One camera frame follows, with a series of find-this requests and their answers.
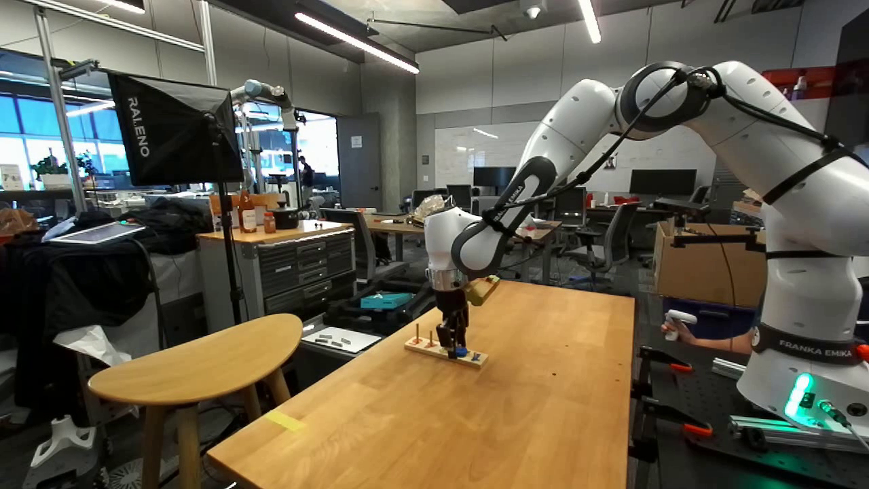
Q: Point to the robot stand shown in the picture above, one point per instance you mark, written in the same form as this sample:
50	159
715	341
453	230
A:
706	462

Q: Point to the white tray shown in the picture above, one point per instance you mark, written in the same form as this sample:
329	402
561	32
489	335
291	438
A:
341	339

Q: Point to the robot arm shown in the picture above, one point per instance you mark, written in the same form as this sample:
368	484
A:
801	170

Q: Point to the person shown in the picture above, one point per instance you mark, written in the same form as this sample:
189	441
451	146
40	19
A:
307	173

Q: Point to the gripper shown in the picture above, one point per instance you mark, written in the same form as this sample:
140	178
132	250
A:
451	304

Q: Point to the grey tool cabinet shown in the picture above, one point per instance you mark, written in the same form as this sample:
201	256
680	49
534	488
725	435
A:
299	265

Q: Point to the camera on mount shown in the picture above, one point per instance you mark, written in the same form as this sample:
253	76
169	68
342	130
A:
686	207

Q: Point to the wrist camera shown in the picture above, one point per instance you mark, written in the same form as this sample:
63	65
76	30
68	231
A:
482	290

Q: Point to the aluminium rail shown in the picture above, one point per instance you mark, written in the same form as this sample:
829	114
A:
794	435

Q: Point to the wooden peg board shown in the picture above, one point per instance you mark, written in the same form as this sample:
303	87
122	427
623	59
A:
434	349

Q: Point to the small orange jar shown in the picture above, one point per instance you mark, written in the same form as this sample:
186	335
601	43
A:
269	223

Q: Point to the black case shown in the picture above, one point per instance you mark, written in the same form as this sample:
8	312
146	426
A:
360	316

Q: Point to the teal box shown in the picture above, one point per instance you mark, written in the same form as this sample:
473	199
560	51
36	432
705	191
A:
385	300

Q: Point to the cardboard box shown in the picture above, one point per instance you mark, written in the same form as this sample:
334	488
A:
706	272

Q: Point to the monitor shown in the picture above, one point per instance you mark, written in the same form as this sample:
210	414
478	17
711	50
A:
494	176
662	182

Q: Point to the potted plant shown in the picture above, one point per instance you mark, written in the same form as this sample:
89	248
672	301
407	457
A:
49	170

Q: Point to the ceiling light strip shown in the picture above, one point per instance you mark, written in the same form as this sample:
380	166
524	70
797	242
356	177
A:
589	19
356	42

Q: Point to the grey door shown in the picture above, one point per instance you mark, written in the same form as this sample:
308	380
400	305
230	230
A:
360	163

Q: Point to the person's forearm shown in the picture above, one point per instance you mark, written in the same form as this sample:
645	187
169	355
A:
726	341

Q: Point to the heap of black cloth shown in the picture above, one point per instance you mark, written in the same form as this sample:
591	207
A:
170	224

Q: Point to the office chair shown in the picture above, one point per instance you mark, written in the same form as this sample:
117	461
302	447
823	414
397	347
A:
614	234
360	238

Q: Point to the person's hand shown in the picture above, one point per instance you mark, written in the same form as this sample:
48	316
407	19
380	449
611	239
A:
679	331

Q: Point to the white plastic bag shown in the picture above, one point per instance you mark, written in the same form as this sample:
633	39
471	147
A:
91	343

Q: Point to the black softbox light on stand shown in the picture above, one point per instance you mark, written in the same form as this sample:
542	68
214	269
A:
173	132

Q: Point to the brown glass bottle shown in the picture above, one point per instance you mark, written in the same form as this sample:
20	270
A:
248	214

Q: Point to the grey robot arm with blue joints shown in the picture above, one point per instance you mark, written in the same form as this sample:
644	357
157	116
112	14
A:
265	89

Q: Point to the round wooden stool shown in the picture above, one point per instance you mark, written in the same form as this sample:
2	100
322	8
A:
197	363

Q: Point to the black pot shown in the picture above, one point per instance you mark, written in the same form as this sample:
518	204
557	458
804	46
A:
286	218

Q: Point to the window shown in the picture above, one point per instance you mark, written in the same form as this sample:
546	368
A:
41	139

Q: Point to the white laptop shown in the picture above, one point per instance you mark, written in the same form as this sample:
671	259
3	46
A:
98	232

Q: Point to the yellow tape strip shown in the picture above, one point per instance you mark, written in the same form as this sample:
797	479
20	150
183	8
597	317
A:
285	420

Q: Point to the hand controller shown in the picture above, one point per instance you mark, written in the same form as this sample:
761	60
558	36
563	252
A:
679	318

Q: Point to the blue bin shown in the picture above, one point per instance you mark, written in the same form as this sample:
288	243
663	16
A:
706	319

